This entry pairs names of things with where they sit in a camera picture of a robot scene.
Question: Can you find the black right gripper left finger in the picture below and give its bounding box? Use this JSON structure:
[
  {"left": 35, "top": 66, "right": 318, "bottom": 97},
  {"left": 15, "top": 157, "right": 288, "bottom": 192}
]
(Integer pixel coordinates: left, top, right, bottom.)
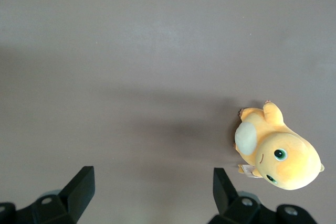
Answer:
[{"left": 15, "top": 165, "right": 96, "bottom": 224}]

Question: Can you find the orange plush toy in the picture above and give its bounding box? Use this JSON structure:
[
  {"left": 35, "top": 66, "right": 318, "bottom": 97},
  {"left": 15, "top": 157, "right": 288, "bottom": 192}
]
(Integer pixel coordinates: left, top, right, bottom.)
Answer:
[{"left": 234, "top": 99, "right": 327, "bottom": 191}]

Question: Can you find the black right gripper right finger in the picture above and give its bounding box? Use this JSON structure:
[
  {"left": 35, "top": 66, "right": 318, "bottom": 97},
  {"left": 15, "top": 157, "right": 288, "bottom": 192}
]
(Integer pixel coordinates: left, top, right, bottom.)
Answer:
[{"left": 206, "top": 167, "right": 277, "bottom": 224}]

